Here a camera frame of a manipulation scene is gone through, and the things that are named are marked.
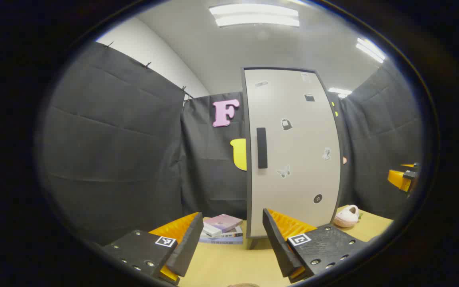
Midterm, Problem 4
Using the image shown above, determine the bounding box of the pink plush slipper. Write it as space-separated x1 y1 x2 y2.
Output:
333 205 361 228

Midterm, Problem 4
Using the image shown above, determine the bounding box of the small white book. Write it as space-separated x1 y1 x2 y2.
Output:
202 222 223 238

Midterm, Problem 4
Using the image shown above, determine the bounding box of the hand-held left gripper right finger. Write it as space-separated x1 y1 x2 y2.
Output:
262 208 367 284

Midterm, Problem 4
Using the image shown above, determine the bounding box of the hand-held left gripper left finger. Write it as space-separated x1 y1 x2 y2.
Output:
101 212 204 285

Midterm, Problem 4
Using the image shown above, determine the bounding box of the grey cabinet door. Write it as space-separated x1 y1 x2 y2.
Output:
244 69 341 239

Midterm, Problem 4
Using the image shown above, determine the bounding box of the ceiling light panel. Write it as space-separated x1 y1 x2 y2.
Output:
328 88 353 99
209 4 300 28
356 37 386 63

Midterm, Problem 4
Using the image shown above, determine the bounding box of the black door handle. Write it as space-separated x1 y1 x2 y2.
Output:
257 128 268 169

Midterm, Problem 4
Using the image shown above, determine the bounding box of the black backdrop cloth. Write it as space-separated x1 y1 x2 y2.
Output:
40 40 423 246

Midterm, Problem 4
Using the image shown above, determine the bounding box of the dark grey cabinet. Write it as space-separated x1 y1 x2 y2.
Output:
241 67 347 251

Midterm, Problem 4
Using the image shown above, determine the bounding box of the pink book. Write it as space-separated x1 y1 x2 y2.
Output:
204 214 244 234

